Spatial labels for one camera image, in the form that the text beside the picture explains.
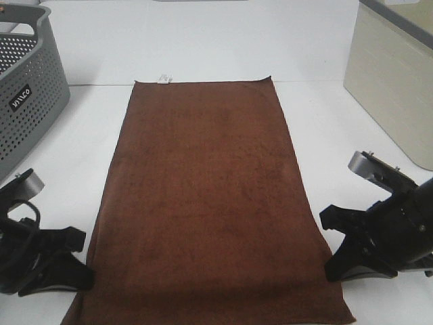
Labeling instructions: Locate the brown towel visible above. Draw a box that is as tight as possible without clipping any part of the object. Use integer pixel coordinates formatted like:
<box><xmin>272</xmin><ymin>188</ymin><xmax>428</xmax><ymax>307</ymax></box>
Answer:
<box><xmin>63</xmin><ymin>78</ymin><xmax>354</xmax><ymax>324</ymax></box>

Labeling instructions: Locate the black left camera cable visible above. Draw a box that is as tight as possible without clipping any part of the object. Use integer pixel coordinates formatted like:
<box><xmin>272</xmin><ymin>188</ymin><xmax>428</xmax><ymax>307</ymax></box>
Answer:
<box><xmin>5</xmin><ymin>198</ymin><xmax>41</xmax><ymax>238</ymax></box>

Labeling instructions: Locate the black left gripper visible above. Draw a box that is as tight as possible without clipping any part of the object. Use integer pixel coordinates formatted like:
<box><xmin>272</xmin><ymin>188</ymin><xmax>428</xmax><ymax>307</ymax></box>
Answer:
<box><xmin>1</xmin><ymin>199</ymin><xmax>95</xmax><ymax>297</ymax></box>

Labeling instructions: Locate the grey perforated laundry basket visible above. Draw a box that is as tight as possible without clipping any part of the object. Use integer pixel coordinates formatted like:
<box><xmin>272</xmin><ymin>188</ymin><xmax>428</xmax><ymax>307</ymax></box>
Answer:
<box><xmin>1</xmin><ymin>3</ymin><xmax>70</xmax><ymax>179</ymax></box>

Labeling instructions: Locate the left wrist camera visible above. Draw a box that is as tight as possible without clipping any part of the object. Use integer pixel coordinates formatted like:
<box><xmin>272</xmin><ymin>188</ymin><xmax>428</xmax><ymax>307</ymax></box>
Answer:
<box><xmin>1</xmin><ymin>169</ymin><xmax>45</xmax><ymax>209</ymax></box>

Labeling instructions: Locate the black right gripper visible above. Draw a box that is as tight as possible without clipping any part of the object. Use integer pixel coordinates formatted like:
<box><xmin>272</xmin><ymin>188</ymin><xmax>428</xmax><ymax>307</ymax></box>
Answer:
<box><xmin>319</xmin><ymin>179</ymin><xmax>432</xmax><ymax>282</ymax></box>

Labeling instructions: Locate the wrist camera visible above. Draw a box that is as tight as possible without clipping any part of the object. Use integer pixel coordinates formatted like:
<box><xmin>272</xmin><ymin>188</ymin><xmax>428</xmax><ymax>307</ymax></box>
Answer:
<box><xmin>348</xmin><ymin>151</ymin><xmax>418</xmax><ymax>194</ymax></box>
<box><xmin>1</xmin><ymin>169</ymin><xmax>45</xmax><ymax>209</ymax></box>

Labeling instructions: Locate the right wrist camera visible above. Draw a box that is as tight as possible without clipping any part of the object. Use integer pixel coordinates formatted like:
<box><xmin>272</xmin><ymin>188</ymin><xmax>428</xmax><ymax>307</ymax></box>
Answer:
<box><xmin>348</xmin><ymin>151</ymin><xmax>418</xmax><ymax>194</ymax></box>

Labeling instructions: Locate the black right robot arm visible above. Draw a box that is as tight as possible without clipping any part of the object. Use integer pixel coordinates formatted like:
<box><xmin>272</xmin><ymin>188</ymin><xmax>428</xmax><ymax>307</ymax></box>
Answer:
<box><xmin>319</xmin><ymin>181</ymin><xmax>432</xmax><ymax>282</ymax></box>

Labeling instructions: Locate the beige plastic bin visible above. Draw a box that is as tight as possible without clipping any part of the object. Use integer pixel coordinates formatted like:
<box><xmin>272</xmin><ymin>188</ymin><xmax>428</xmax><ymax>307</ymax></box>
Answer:
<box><xmin>344</xmin><ymin>1</ymin><xmax>432</xmax><ymax>170</ymax></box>

